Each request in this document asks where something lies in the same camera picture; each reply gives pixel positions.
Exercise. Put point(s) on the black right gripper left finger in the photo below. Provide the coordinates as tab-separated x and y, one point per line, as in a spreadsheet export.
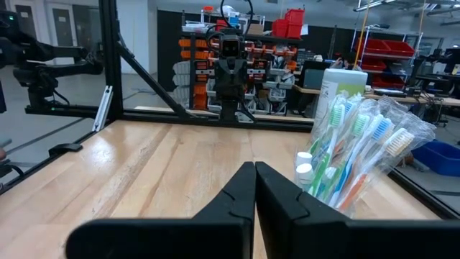
215	237

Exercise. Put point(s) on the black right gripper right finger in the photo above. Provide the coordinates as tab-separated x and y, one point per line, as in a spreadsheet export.
305	234

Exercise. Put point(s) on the small blue mouthwash bottle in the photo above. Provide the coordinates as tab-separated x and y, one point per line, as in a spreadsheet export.
304	173
303	158

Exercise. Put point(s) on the green toothbrush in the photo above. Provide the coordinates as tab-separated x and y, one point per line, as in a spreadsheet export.
337	116
360	124

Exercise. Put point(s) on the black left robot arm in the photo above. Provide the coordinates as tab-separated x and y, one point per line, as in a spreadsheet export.
229	109

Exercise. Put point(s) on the parts bin rack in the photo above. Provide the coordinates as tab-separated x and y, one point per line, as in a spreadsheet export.
197	68

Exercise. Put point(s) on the clear plastic bag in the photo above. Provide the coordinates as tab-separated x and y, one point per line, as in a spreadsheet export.
359	206

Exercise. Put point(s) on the red storage bin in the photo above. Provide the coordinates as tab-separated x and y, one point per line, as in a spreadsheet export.
294	16
399	49
280	29
375	46

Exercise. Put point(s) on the dark desk monitor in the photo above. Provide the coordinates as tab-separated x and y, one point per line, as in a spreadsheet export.
312	77

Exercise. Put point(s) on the white green wipes canister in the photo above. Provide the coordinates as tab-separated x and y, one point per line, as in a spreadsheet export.
345	81

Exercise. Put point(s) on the person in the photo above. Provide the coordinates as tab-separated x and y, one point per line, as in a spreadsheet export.
348	61

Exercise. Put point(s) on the white aluminium bar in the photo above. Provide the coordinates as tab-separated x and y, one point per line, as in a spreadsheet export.
102	108

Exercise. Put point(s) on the blue plastic bin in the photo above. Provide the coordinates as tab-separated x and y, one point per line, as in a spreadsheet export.
438	160

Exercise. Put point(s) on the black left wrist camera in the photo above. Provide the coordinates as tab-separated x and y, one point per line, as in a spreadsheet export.
230	46

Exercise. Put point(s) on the black aluminium table frame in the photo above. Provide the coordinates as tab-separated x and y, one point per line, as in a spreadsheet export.
108	54

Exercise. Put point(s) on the black rail bracket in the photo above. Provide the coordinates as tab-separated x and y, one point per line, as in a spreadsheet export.
66	148

